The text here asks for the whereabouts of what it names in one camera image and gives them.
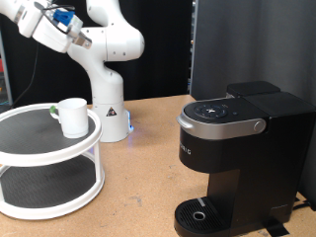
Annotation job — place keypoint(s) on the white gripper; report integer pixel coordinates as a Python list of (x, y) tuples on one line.
[(52, 36)]

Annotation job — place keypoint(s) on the black Keurig coffee machine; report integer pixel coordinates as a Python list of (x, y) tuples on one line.
[(250, 158)]

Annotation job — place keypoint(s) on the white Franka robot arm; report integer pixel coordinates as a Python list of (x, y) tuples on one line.
[(107, 85)]

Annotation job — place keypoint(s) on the white mug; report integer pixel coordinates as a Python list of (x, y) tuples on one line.
[(74, 117)]

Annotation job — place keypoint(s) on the black curtain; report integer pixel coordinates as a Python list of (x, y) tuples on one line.
[(161, 59)]

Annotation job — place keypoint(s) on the white two-tier turntable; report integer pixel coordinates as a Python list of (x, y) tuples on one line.
[(49, 184)]

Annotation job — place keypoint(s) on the grey curtain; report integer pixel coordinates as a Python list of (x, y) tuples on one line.
[(250, 39)]

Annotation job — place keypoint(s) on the black tape strip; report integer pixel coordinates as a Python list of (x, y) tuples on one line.
[(276, 228)]

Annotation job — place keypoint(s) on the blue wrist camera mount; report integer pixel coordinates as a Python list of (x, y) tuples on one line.
[(64, 17)]

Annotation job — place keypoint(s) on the metal frame post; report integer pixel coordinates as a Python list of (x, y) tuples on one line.
[(193, 46)]

